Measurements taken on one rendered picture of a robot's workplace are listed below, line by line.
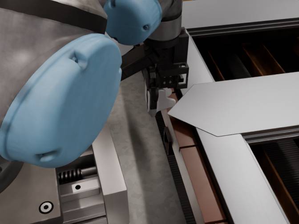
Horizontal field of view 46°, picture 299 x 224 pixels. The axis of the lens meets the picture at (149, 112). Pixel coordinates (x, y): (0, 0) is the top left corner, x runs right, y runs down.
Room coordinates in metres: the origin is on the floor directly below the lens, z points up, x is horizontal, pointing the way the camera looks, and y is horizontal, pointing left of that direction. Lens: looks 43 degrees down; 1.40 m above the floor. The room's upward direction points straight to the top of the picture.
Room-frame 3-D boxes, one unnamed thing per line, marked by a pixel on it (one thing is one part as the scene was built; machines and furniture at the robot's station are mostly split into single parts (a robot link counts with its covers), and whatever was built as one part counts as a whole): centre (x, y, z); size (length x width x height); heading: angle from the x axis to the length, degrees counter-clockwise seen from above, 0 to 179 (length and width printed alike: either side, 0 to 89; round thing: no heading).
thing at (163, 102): (0.57, -0.03, 0.88); 0.06 x 0.03 x 0.09; 101
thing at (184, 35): (0.58, -0.03, 0.99); 0.09 x 0.08 x 0.12; 101
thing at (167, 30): (0.59, -0.02, 1.07); 0.08 x 0.08 x 0.05
